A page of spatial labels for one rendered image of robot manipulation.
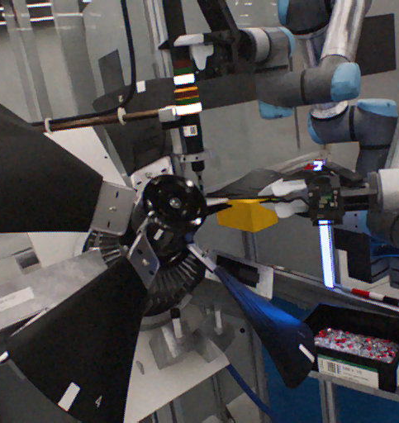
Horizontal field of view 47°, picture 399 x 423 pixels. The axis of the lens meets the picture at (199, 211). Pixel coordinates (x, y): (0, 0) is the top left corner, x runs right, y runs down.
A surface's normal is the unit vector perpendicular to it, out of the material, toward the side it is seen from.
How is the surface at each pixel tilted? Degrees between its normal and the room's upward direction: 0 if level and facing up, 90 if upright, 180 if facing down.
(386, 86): 90
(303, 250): 90
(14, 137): 73
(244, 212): 90
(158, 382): 50
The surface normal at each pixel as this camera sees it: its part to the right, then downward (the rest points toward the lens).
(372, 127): -0.48, 0.32
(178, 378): 0.36, -0.51
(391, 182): -0.31, -0.33
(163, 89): -0.16, -0.58
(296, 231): 0.61, 0.13
